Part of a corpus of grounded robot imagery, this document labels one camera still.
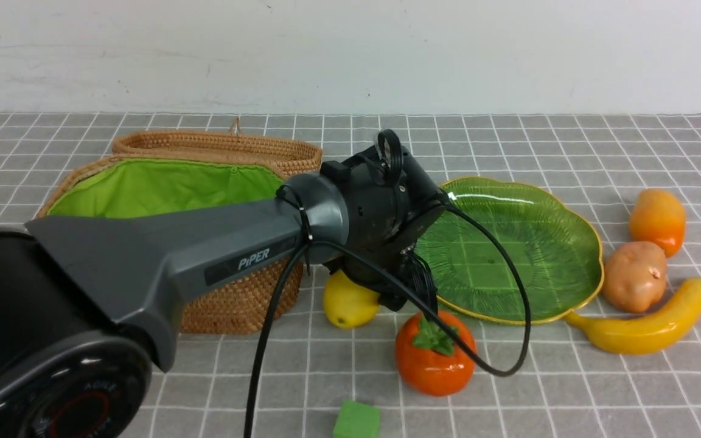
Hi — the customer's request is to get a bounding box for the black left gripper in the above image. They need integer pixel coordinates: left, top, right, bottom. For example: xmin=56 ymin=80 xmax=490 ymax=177
xmin=320 ymin=128 xmax=448 ymax=311

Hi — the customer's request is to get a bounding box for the yellow toy lemon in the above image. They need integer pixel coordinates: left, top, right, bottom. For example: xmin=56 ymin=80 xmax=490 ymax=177
xmin=323 ymin=269 xmax=380 ymax=329

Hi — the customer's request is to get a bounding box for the orange toy persimmon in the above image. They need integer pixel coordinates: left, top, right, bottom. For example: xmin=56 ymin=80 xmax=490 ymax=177
xmin=395 ymin=312 xmax=476 ymax=397

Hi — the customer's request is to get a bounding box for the brown toy potato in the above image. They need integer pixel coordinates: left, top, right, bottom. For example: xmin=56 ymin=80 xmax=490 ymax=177
xmin=601 ymin=241 xmax=668 ymax=314

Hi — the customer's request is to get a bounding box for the orange toy mango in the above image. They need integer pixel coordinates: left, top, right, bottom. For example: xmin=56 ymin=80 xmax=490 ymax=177
xmin=628 ymin=188 xmax=687 ymax=258

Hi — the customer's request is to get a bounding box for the yellow toy banana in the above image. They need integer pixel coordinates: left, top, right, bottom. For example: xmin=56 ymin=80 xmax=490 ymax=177
xmin=563 ymin=277 xmax=701 ymax=355

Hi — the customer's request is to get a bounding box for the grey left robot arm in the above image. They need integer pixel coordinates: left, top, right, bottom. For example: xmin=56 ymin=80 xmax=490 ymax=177
xmin=0 ymin=130 xmax=448 ymax=437

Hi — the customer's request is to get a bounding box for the green leaf-shaped glass plate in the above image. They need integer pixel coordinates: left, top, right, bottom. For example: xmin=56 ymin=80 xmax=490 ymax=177
xmin=416 ymin=176 xmax=604 ymax=326

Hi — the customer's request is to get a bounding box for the woven wicker basket lid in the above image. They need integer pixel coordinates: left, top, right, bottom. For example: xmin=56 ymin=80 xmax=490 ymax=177
xmin=111 ymin=117 xmax=323 ymax=178

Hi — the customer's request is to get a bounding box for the green foam cube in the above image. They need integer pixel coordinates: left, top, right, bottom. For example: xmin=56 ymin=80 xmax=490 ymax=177
xmin=333 ymin=400 xmax=381 ymax=438

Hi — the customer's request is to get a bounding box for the woven wicker basket green lining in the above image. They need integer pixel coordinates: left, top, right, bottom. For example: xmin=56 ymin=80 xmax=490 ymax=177
xmin=35 ymin=155 xmax=305 ymax=335

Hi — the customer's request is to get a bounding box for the grey checked tablecloth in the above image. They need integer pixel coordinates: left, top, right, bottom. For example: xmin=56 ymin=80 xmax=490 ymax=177
xmin=0 ymin=113 xmax=701 ymax=437

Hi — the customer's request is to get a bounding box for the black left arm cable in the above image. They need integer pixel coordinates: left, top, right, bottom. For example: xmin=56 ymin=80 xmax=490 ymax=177
xmin=243 ymin=192 xmax=532 ymax=438

